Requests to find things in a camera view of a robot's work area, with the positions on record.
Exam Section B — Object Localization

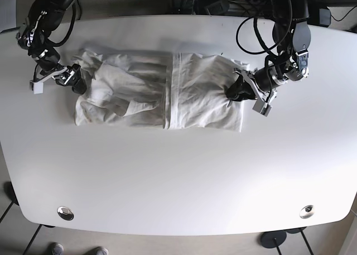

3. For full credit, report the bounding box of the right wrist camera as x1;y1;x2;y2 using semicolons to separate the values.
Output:
30;80;44;94

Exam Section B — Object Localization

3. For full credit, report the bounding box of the white printed T-shirt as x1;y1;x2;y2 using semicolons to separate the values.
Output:
73;50;249;132

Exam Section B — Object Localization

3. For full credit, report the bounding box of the right grey shoe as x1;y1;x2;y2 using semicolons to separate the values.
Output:
88;247;109;255

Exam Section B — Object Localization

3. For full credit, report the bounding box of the left silver table grommet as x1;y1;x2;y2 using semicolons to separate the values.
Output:
57;206;74;221

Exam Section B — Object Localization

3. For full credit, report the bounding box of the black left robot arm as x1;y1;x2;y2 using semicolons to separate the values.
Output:
225;0;311;116

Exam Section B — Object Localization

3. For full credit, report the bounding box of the left grey shoe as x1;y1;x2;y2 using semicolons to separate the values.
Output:
50;243;64;255

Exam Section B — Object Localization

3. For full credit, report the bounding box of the right silver table grommet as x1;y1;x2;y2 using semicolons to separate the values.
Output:
299;205;315;219

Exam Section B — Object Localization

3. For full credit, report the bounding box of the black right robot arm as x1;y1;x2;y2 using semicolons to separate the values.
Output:
16;0;86;95

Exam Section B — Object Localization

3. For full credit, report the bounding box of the grey shoe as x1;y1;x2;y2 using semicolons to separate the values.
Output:
50;243;64;255
88;247;109;255

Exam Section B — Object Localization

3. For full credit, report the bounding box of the silver table grommet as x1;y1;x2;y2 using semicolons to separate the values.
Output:
299;205;315;219
57;206;74;221

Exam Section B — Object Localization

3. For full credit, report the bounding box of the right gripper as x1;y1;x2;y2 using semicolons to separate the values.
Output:
29;50;86;95

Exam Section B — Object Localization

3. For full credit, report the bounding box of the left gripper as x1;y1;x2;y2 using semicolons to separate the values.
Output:
225;50;309;105

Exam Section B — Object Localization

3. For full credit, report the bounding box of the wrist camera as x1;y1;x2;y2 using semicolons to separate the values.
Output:
30;80;44;94
253;99;272;117

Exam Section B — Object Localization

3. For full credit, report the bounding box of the black round stand base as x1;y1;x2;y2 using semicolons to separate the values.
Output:
259;230;287;249

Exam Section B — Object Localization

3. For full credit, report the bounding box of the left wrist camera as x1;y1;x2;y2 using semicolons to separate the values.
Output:
253;99;272;117

